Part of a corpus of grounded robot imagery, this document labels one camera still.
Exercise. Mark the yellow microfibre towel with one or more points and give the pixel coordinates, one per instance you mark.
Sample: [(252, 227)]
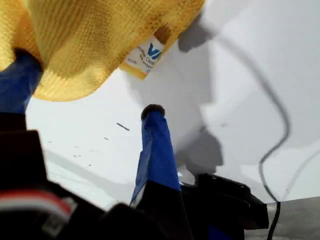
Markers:
[(87, 37)]

